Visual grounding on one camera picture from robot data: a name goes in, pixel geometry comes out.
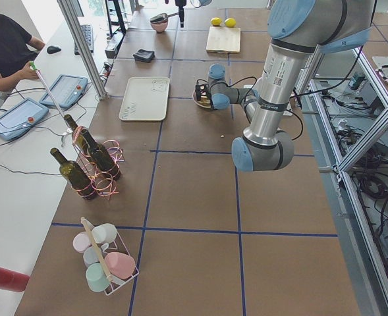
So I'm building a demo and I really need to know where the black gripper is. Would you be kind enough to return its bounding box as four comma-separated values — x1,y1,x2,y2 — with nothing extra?
194,84,210,100
175,0,186,28

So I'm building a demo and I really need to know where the white plate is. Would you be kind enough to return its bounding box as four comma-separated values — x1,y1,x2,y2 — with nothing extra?
192,91,213,109

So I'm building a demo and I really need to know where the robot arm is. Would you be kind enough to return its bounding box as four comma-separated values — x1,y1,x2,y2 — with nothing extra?
175,0,212,28
204,1,376,172

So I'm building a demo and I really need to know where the cream bear tray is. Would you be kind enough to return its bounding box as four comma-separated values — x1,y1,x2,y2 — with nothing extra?
118,76,170,122

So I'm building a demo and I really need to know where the steel scoop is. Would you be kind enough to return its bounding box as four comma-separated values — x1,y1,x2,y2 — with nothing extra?
150,13,179,24

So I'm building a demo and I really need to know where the pink bowl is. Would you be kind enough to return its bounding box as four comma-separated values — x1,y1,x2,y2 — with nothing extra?
150,21,168,33

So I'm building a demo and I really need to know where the lemon half left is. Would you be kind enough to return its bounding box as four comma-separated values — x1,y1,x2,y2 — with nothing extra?
211,17,221,26

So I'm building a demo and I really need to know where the lemon half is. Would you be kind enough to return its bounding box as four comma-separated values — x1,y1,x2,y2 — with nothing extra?
211,17,221,26
224,18,236,28

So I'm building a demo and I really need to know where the lemon half right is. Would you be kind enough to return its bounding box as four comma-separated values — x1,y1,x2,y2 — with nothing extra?
224,18,236,28

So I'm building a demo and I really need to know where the wooden cutting board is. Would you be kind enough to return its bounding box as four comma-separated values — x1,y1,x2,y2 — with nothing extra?
206,26,241,54

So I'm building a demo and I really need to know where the grey folded cloth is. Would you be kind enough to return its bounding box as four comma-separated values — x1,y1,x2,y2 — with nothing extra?
133,49,155,63

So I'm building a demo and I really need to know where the black keyboard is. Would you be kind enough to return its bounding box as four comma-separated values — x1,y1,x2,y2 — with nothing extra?
80,24,94,53

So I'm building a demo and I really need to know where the dark green bottle left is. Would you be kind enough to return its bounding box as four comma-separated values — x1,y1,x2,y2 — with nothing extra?
81,128,121,180

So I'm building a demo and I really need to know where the dark green bottle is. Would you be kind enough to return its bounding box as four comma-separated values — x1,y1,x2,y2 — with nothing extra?
50,147,97,200
63,114,88,156
81,128,121,180

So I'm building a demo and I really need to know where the dark green bottle back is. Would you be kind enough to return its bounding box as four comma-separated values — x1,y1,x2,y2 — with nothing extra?
63,114,88,156

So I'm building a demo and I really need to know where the black computer mouse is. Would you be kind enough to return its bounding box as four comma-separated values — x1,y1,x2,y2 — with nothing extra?
46,45,61,55

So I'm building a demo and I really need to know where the far teach pendant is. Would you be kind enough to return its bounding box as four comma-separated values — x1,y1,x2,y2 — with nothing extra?
49,74,88,111

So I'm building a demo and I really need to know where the teach pendant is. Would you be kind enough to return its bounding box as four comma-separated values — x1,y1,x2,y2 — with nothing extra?
49,74,88,111
0,98,49,141

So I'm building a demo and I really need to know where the pink stick tool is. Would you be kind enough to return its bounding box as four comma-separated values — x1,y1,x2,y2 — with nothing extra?
30,61,72,147

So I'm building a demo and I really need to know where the dark green bottle front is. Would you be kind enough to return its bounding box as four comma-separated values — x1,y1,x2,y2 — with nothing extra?
50,147,97,200

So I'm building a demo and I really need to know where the white cup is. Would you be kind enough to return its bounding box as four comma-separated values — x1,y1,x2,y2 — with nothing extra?
92,223,117,244

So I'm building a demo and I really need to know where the person in black shirt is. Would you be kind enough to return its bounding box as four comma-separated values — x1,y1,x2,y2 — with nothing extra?
0,14,45,92

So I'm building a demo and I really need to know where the near teach pendant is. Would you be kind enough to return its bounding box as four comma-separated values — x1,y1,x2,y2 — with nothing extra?
0,98,49,141

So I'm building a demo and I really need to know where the light pink cup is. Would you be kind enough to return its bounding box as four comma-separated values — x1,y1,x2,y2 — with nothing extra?
72,232,92,253

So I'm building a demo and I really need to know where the grey cup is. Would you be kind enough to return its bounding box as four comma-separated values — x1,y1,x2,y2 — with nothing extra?
83,246,99,267

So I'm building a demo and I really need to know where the mint green cup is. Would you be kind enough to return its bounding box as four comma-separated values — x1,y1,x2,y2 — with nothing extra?
86,263,111,292

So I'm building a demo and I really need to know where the red cylinder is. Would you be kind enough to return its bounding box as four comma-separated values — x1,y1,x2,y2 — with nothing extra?
0,267,30,292

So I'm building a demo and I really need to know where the aluminium frame post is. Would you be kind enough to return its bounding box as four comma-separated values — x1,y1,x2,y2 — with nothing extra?
57,0,107,100

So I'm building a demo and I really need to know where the copper wire bottle rack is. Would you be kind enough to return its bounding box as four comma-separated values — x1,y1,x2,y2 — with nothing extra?
72,126,122,199

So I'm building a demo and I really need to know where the white wire cup rack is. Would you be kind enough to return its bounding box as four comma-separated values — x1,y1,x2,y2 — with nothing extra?
72,217,139,296

